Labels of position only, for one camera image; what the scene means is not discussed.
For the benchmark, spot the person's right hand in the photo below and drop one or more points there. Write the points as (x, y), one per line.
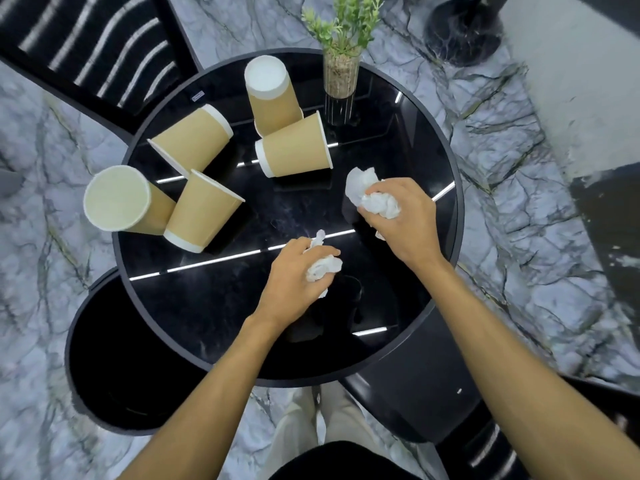
(412, 224)

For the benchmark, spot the round black glossy table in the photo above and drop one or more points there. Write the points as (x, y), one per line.
(280, 314)

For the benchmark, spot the tan paper cup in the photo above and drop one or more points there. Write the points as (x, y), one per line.
(192, 139)
(117, 197)
(202, 212)
(272, 97)
(297, 149)

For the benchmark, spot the person's left thumb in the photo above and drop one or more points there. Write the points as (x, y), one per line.
(322, 252)

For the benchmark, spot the white rug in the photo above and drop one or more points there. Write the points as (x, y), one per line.
(580, 74)

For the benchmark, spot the person's left hand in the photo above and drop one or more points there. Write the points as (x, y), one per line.
(287, 282)

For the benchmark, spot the dark cabinet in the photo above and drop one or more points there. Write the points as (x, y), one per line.
(612, 234)

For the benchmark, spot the glass vase with pebbles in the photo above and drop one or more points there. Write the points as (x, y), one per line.
(341, 74)

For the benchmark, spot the person's left forearm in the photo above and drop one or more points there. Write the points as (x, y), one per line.
(210, 394)

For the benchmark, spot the low round black side table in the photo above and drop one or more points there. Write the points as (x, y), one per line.
(425, 384)
(130, 364)

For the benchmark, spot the person's black shirt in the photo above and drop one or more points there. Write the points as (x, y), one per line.
(345, 462)

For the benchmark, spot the large white tissue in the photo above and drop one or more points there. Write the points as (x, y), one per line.
(361, 185)

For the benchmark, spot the small white tissue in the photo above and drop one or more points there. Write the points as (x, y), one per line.
(326, 267)

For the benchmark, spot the person's right thumb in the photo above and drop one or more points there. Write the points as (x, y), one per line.
(371, 222)

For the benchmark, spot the black round lamp base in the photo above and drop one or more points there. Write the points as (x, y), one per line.
(462, 32)

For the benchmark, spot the small white sticker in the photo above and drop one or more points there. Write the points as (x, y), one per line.
(198, 96)

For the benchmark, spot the person's right forearm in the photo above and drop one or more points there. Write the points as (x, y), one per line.
(510, 374)

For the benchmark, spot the person's beige trousers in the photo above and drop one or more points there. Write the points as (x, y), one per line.
(295, 429)

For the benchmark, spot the green plant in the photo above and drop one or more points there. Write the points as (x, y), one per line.
(345, 22)

